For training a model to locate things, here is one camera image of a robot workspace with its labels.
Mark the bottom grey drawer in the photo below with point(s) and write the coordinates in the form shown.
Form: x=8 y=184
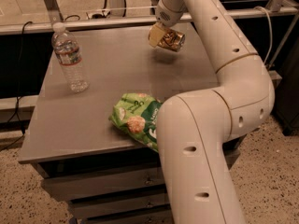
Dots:
x=160 y=216

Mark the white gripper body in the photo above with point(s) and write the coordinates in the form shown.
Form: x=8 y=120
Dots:
x=165 y=17

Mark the grey metal railing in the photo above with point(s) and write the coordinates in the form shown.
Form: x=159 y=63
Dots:
x=288 y=8

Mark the top grey drawer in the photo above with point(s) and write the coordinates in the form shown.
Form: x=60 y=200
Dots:
x=72 y=187

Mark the clear plastic water bottle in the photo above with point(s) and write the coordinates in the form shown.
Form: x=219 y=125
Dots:
x=67 y=51

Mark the orange soda can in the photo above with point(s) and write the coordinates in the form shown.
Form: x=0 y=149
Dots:
x=173 y=40

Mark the grey drawer cabinet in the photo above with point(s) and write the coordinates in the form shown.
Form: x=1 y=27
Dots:
x=71 y=134

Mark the grey drawer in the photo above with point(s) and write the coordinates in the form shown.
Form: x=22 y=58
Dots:
x=160 y=216
x=119 y=204
x=72 y=187

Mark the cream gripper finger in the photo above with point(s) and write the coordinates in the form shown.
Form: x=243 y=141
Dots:
x=156 y=34

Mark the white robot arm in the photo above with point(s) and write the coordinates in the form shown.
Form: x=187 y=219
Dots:
x=192 y=126

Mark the green rice chips bag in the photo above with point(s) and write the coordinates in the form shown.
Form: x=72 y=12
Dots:
x=136 y=115

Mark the middle grey drawer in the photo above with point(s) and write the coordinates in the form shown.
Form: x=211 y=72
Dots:
x=119 y=204

